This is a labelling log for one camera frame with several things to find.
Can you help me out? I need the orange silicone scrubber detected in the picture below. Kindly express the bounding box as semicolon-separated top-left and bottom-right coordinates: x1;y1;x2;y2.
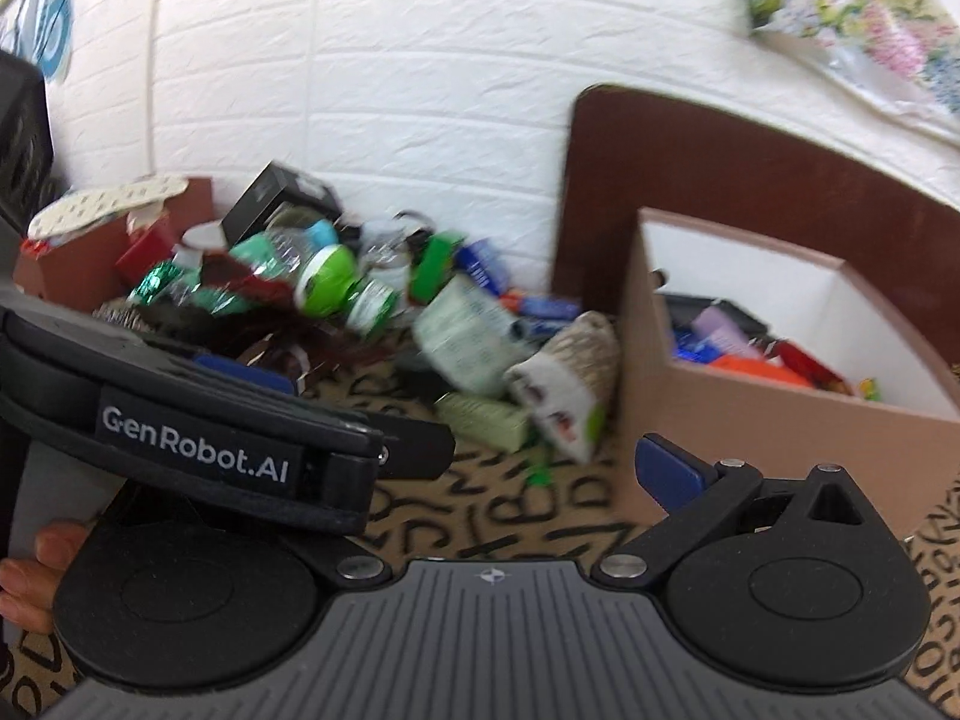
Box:
709;355;814;388

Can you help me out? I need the black tray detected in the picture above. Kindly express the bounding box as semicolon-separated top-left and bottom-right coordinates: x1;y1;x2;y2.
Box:
661;291;772;338

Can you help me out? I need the green patterned tape roll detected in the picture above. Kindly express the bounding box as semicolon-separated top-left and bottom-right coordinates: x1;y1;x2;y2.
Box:
412;275;535;398

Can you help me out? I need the person's left hand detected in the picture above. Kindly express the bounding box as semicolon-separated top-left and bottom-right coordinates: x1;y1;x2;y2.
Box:
0;520;91;635

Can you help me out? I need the green white round container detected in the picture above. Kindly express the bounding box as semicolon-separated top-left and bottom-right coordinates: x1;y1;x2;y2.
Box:
293;244;398;338

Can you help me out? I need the green foil snack packet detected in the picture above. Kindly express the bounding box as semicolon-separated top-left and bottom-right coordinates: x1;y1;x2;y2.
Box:
127;260;254;316

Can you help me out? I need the clear plastic water bottle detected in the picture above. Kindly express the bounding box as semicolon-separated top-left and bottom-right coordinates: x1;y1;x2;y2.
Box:
228;220;338;284

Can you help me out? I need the red cardboard box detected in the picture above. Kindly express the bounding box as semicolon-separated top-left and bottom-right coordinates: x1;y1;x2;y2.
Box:
13;177;215;314

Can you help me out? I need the green plastic clip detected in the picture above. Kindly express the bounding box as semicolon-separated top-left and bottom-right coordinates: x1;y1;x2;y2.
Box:
526;463;553;488

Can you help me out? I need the white patterned fabric pouch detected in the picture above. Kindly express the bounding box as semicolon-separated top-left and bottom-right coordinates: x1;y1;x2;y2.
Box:
503;312;622;463

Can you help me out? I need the black cardboard box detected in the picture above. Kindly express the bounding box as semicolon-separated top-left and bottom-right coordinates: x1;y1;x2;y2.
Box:
221;161;343;245

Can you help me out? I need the green soap bar box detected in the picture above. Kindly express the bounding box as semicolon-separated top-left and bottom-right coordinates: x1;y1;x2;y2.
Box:
434;392;534;454

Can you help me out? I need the brown cardboard box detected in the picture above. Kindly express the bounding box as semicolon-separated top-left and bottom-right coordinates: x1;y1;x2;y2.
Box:
613;208;958;538

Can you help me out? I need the blue red pen box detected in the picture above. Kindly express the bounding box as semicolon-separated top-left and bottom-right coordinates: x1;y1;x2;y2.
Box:
500;291;581;322

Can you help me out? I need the blue small box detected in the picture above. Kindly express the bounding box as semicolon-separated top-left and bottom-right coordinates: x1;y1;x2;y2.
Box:
454;239;511;298

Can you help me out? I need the dark red chair back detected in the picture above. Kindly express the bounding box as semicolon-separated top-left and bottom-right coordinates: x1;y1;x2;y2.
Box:
550;85;958;362

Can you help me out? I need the floral plastic bag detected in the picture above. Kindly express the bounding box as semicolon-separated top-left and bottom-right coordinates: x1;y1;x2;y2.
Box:
747;0;958;145

